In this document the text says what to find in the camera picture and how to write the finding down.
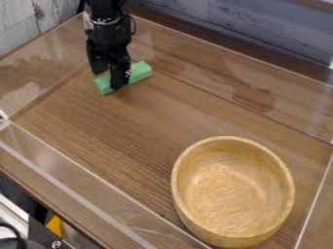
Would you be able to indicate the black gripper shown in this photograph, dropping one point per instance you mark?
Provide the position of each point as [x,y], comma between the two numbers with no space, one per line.
[108,37]

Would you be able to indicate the green rectangular block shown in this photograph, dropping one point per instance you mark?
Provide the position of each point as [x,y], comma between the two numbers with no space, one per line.
[141,71]

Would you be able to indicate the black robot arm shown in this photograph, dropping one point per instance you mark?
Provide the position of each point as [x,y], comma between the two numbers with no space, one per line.
[107,9]

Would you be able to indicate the brown wooden bowl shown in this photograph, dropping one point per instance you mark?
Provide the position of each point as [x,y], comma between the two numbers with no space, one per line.
[233,191]

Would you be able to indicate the yellow warning sticker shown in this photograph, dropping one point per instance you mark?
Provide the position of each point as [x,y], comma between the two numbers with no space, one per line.
[55,226]

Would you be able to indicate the clear acrylic corner bracket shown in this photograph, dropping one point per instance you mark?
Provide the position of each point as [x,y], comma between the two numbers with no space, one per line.
[86,22]

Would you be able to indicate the clear acrylic enclosure wall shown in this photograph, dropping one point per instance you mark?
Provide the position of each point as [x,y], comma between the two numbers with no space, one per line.
[92,154]

